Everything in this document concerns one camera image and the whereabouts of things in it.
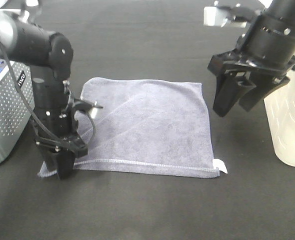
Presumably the grey perforated laundry basket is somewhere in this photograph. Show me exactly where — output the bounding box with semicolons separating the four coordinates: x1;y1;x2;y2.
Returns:
0;9;38;169

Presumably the black table mat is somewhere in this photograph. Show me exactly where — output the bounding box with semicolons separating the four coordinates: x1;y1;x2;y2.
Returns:
0;0;295;240

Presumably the grey microfibre towel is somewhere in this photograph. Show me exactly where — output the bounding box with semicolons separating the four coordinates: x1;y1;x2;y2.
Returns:
36;76;229;180

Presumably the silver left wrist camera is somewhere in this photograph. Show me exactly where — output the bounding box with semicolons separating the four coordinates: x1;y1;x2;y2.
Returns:
73;99;104;120

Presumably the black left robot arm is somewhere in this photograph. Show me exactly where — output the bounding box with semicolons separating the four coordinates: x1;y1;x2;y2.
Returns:
0;11;93;179

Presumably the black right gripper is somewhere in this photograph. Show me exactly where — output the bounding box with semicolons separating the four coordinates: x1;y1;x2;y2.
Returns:
207;50;295;117

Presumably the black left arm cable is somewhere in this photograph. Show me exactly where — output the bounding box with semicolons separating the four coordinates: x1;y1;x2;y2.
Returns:
0;17;96;153

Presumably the white translucent storage bin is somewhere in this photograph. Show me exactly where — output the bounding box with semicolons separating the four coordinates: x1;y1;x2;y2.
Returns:
264;71;295;167

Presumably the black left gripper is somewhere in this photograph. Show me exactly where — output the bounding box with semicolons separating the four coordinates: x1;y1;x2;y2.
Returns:
33;120;88;180

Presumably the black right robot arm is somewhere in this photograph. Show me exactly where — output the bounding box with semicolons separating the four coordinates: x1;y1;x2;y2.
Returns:
203;0;295;117

